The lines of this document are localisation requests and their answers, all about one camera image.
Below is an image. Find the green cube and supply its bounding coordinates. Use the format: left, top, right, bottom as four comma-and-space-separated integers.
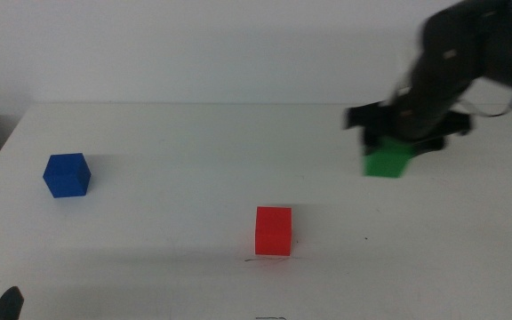
362, 135, 418, 180

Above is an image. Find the red cube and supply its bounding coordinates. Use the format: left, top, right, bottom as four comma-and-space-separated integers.
254, 205, 293, 257

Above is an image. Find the blue cube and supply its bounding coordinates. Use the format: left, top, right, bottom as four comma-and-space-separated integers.
42, 153, 92, 199

